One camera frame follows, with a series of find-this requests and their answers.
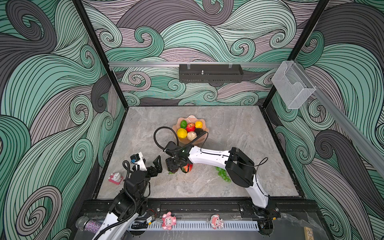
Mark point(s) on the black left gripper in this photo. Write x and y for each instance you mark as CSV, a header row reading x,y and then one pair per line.
x,y
157,168

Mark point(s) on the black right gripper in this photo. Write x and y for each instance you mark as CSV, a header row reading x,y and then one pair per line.
x,y
169,165

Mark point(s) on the yellow lemon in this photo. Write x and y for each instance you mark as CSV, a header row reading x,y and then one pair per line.
x,y
182,133

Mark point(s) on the cream fake garlic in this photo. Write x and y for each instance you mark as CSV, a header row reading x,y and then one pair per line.
x,y
191,136

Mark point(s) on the red fake apple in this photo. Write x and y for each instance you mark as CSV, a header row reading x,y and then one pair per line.
x,y
190,127

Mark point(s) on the dark avocado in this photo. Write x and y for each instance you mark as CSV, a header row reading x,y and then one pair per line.
x,y
199,131

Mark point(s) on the green lime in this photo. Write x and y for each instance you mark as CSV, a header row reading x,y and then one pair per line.
x,y
183,124

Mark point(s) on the yellow pear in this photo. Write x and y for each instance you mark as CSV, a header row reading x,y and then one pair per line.
x,y
198,125

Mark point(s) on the pink scalloped fruit bowl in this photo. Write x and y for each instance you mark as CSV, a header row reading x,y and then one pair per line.
x,y
191,119

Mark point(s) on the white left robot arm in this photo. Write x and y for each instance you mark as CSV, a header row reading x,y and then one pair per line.
x,y
131,201

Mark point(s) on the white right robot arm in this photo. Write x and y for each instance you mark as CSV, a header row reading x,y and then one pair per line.
x,y
240,168

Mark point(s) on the green grape bunch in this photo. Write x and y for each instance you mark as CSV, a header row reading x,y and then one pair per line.
x,y
223,174

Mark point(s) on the white figurine on pink base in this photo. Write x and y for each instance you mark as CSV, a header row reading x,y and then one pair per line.
x,y
115,178

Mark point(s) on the pink cat toy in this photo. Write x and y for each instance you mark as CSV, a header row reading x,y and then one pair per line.
x,y
168,221

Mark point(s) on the pink haired doll toy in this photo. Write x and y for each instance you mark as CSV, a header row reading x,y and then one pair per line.
x,y
216,222

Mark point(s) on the glitter purple cylinder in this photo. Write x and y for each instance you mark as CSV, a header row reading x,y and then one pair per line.
x,y
85,224

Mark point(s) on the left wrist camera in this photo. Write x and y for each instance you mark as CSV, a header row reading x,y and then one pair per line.
x,y
139,162

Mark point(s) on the white slotted cable duct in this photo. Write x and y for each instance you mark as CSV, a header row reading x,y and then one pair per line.
x,y
247,226

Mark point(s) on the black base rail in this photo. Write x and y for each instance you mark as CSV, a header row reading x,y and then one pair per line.
x,y
236,208

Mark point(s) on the black wall tray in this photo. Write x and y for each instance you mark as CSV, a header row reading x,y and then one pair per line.
x,y
210,73

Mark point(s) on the aluminium rail back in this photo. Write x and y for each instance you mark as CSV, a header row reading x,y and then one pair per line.
x,y
152,64

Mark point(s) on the aluminium rail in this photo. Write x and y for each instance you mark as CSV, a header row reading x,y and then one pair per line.
x,y
152,64
331,96

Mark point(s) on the clear acrylic wall box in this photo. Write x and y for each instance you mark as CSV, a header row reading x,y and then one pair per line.
x,y
293,84

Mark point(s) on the aluminium rail right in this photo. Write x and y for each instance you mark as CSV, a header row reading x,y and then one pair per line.
x,y
331,96

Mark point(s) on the black corner frame post right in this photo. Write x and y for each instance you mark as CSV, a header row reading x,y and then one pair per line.
x,y
308,29

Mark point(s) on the black corner frame post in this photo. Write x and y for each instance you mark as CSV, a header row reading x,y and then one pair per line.
x,y
95,41
308,29

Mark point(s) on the black corner frame post left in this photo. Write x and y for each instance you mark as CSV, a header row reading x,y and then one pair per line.
x,y
95,41

